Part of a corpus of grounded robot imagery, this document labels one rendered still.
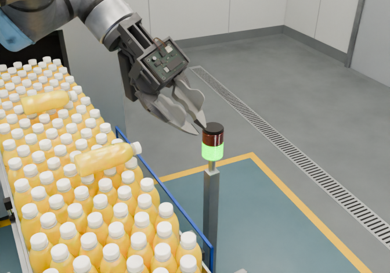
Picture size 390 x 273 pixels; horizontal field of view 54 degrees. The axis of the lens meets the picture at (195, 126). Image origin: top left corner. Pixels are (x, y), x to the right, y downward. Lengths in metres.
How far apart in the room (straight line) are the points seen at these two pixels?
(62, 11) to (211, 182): 0.74
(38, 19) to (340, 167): 2.86
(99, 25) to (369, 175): 2.80
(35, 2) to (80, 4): 0.11
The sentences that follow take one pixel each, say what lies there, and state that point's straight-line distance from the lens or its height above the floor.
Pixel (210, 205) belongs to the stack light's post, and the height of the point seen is 0.97.
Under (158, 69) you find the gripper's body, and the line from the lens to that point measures 0.59.
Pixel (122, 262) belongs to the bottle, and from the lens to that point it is 1.01.
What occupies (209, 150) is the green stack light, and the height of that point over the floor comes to 1.20.
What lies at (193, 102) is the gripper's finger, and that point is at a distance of 0.65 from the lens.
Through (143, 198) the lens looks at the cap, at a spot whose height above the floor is 1.10.
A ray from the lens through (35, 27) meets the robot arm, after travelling 0.61.
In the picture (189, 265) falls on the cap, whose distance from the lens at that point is 0.94.
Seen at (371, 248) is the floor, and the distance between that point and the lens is 2.66.
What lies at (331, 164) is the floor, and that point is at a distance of 3.23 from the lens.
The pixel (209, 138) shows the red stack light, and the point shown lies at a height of 1.24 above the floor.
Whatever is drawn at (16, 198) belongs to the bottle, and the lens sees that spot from 1.27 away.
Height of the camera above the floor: 1.84
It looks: 31 degrees down
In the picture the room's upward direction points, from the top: straight up
